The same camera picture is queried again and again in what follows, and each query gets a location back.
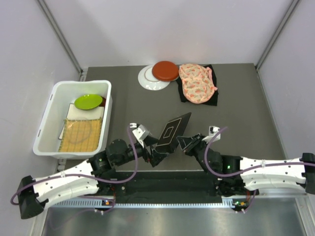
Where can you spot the yellow woven square plate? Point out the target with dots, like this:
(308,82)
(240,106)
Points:
(80,135)

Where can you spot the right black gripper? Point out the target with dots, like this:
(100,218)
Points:
(189,149)

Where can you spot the floral pink cloth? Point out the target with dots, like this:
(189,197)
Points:
(197,83)

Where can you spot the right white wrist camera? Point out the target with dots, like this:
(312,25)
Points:
(213,130)

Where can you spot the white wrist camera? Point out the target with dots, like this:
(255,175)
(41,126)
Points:
(213,130)
(139,131)

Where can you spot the red round plate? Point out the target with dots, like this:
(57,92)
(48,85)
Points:
(103,102)

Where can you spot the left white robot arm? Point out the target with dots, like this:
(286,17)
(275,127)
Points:
(92,176)

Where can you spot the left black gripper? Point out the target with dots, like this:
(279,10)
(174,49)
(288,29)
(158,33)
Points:
(156,156)

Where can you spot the white round rimmed plate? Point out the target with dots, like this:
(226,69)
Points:
(147,80)

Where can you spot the black cloth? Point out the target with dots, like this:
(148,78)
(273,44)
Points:
(212,102)

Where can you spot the green plate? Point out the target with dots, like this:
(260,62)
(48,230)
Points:
(88,101)

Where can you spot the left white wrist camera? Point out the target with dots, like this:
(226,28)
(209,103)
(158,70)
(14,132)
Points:
(139,131)

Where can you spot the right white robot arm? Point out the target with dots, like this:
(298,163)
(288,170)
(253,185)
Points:
(234,175)

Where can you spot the white plastic bin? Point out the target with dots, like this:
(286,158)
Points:
(64,93)

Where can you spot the black square plate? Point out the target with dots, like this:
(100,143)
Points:
(168,140)

